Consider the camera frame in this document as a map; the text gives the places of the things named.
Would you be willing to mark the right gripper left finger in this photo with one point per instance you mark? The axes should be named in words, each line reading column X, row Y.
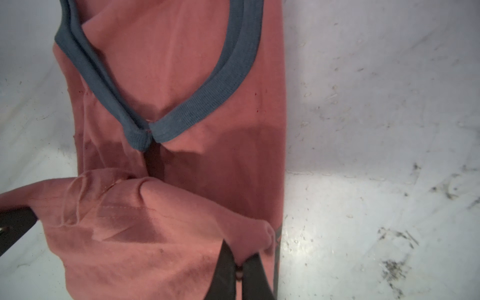
column 223, row 284

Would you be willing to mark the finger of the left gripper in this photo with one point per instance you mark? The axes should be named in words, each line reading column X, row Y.
column 14, row 225

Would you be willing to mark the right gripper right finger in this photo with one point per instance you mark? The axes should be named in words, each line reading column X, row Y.
column 255, row 285

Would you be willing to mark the dusty red tank top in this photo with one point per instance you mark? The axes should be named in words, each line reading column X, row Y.
column 180, row 131

